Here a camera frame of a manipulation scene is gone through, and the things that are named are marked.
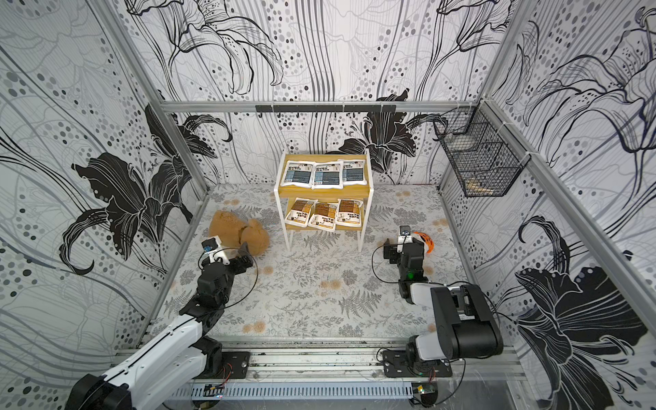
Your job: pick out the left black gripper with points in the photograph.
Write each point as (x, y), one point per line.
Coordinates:
(247, 258)

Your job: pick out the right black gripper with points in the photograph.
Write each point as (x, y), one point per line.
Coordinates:
(412, 247)

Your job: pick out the brown coffee bag top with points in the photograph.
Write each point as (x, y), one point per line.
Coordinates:
(349, 213)

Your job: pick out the brown coffee bag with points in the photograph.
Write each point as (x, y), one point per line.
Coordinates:
(349, 213)
(300, 212)
(323, 216)

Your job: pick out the blue coffee bag three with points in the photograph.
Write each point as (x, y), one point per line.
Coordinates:
(354, 173)

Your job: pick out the blue coffee bag two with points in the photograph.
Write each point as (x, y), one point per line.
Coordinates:
(328, 175)

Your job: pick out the blue coffee bag one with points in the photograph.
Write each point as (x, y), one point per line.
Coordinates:
(298, 173)

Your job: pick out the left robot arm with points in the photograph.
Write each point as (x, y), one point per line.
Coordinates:
(180, 353)

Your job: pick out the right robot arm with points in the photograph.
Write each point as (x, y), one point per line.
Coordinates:
(464, 322)

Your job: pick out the wooden two-tier shelf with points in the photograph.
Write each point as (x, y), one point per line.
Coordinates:
(286, 195)

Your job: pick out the brown teddy bear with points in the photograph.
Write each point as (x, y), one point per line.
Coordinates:
(234, 232)

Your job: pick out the orange white toy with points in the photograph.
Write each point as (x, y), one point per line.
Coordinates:
(427, 240)

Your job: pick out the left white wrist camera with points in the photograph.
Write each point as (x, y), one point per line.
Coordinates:
(212, 248)

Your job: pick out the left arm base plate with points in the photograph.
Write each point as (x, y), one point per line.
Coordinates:
(226, 365)

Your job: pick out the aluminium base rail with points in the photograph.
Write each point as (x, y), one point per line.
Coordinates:
(369, 360)

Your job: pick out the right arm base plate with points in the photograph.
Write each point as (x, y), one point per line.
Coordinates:
(415, 365)

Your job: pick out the grey cable duct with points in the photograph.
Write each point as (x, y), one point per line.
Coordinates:
(243, 391)

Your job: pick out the black wire basket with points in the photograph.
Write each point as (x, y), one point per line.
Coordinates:
(482, 161)

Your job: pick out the black bar on frame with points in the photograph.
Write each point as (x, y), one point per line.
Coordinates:
(329, 108)

